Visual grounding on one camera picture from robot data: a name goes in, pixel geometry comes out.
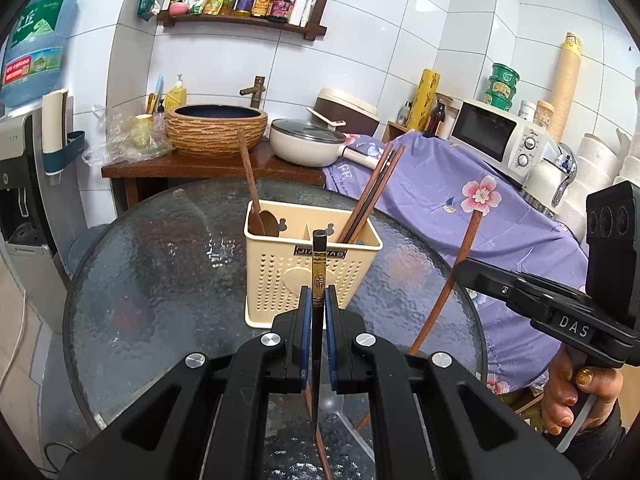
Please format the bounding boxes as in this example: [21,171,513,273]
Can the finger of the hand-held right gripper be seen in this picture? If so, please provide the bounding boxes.
[452,258,557,319]

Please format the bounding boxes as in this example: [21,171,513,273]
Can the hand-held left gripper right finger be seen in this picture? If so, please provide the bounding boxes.
[324,284,584,480]

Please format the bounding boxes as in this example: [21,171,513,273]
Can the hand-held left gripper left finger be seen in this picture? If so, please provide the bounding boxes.
[57,285,314,480]

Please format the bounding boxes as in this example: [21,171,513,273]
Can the beige plastic utensil holder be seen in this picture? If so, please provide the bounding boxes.
[244,200,385,330]

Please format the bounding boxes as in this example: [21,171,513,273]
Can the black and gold chopstick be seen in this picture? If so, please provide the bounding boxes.
[310,229,330,461]

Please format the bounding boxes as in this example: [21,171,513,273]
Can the brown wooden chopstick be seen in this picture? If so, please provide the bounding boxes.
[319,435,333,480]
[342,143,401,244]
[347,144,407,244]
[337,141,396,244]

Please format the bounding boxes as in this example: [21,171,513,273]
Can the person's right hand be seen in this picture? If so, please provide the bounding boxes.
[542,352,626,436]

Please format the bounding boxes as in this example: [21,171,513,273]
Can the purple floral cloth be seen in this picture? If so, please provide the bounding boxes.
[322,129,592,392]

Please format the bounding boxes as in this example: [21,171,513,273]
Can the stack of white paper bowls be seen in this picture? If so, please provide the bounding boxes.
[574,66,640,242]

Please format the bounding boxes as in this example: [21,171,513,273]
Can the chrome tap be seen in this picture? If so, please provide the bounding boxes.
[551,142,579,207]

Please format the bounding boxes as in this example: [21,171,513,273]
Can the white microwave oven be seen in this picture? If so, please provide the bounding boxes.
[449,98,559,189]

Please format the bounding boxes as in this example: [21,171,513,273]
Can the brown glass bottle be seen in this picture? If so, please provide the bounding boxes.
[425,98,448,139]

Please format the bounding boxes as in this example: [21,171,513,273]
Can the white frying pan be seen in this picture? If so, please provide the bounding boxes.
[269,118,382,171]

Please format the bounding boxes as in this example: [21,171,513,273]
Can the tall stack of paper cups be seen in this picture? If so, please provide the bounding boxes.
[549,32,584,144]

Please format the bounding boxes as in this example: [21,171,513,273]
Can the wooden storage box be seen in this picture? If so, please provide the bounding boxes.
[387,92,464,144]

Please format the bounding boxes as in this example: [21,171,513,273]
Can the wooden sink cabinet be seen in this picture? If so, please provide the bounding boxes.
[101,139,329,212]

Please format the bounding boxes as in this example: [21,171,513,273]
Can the yellow wrap roll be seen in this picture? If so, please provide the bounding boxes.
[407,68,442,132]

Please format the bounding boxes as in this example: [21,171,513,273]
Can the glass pan lid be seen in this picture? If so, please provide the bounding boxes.
[271,118,348,144]

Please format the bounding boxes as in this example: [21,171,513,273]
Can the white rice paddle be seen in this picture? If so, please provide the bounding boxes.
[305,107,347,128]

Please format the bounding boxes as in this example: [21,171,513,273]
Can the woven rim sink basin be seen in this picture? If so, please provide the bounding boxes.
[166,104,269,157]

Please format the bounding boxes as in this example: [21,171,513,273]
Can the brown and white rice cooker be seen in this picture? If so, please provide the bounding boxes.
[313,87,382,137]

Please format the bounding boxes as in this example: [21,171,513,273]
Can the bronze bamboo style faucet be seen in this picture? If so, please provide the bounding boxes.
[238,75,266,110]

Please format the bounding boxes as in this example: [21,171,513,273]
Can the yellow cup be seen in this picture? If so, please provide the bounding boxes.
[132,113,154,149]

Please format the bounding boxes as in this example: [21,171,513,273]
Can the clear plastic bags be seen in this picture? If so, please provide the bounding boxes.
[81,104,177,167]

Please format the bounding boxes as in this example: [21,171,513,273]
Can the yellow soap bottle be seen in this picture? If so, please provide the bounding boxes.
[164,74,189,114]

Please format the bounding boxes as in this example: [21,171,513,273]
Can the teal cup holder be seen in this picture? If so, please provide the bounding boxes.
[42,130,86,177]

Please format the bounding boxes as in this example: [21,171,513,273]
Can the water dispenser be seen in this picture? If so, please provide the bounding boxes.
[0,109,69,332]

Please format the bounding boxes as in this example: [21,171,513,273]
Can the white paper cup tube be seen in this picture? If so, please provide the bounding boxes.
[41,88,69,154]

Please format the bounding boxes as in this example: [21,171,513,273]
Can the blue water jug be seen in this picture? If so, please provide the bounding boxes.
[0,0,81,109]

